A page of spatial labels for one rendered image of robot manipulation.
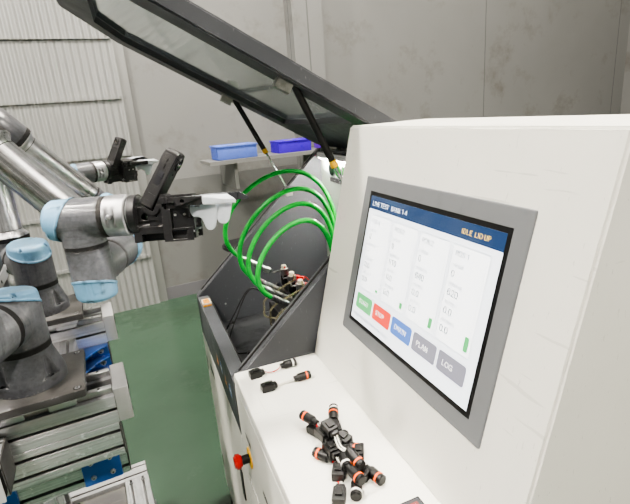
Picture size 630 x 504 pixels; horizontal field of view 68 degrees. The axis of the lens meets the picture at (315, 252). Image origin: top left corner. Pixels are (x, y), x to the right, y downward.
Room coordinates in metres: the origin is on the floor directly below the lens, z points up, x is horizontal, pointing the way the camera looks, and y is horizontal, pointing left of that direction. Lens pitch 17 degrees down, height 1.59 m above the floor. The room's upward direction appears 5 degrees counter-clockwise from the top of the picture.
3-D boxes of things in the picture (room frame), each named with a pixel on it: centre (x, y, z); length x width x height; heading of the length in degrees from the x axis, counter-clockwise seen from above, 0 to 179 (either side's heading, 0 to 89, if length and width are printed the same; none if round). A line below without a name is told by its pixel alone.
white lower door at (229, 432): (1.37, 0.35, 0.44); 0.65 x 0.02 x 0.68; 20
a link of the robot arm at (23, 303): (0.97, 0.68, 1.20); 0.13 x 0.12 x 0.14; 179
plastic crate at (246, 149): (4.11, 0.63, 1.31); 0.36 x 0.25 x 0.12; 115
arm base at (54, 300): (1.42, 0.89, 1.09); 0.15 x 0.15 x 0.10
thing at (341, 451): (0.72, -0.01, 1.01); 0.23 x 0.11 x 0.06; 20
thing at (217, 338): (1.38, 0.33, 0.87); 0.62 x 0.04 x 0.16; 20
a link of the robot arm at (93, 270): (0.86, 0.42, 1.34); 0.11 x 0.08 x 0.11; 179
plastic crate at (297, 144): (4.33, 0.14, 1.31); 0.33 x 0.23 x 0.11; 115
